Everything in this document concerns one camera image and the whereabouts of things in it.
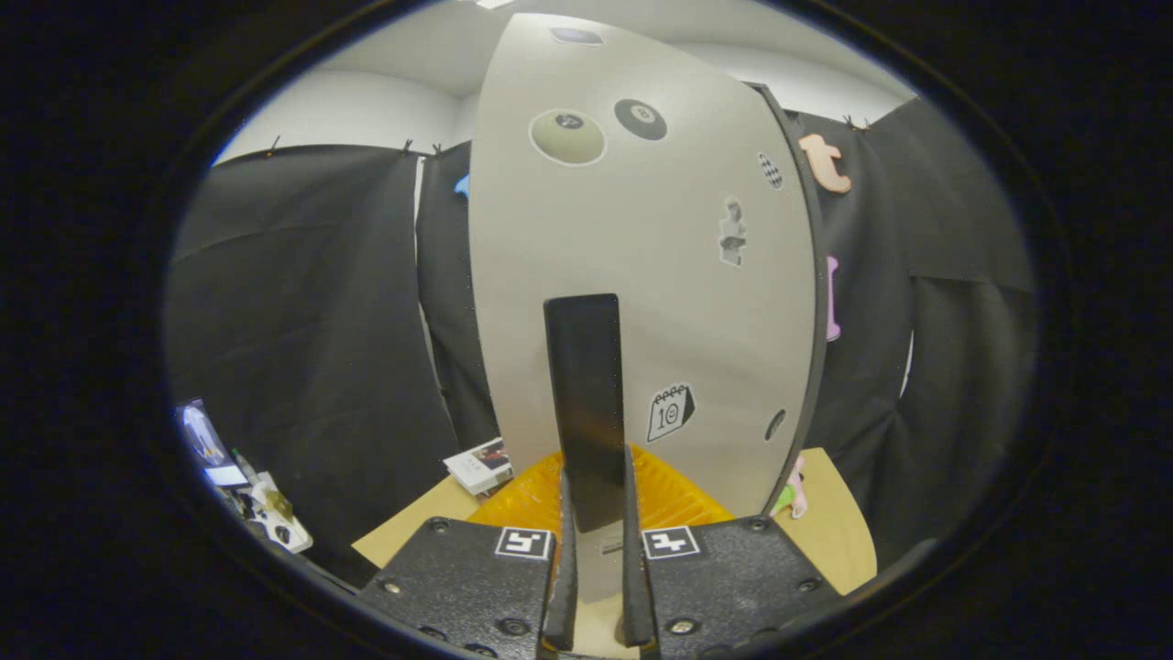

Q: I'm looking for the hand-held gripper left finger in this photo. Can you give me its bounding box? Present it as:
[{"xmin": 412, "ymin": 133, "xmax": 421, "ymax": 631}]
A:
[{"xmin": 356, "ymin": 446, "xmax": 580, "ymax": 660}]

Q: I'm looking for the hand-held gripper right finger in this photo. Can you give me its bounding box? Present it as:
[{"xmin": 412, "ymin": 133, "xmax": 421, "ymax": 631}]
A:
[{"xmin": 619, "ymin": 445, "xmax": 844, "ymax": 660}]

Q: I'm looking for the black door handle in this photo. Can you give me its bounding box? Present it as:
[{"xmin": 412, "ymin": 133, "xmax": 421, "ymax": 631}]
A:
[{"xmin": 543, "ymin": 293, "xmax": 627, "ymax": 534}]

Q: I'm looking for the light grey shoe cabinet door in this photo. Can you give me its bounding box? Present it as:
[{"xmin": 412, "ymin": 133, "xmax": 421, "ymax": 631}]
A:
[{"xmin": 467, "ymin": 14, "xmax": 819, "ymax": 606}]

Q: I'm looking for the dark grey shoe cabinet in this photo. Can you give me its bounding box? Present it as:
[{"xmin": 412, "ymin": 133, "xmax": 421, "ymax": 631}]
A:
[{"xmin": 747, "ymin": 81, "xmax": 833, "ymax": 519}]

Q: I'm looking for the white book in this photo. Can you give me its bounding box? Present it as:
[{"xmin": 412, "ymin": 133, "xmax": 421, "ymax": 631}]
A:
[{"xmin": 444, "ymin": 437, "xmax": 514, "ymax": 497}]

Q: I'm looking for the pink and green plush toy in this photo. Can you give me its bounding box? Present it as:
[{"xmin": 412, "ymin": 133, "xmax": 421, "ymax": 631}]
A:
[{"xmin": 770, "ymin": 454, "xmax": 809, "ymax": 520}]

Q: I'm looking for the white box with dark spots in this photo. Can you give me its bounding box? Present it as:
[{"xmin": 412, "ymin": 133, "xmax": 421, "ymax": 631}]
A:
[{"xmin": 240, "ymin": 470, "xmax": 314, "ymax": 555}]

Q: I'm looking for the black backdrop cloth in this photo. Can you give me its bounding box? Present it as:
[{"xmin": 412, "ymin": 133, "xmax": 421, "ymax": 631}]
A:
[{"xmin": 163, "ymin": 92, "xmax": 1038, "ymax": 588}]

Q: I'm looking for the blue and white printed card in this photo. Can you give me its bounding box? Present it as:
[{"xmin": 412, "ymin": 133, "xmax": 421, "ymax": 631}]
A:
[{"xmin": 177, "ymin": 399, "xmax": 250, "ymax": 489}]

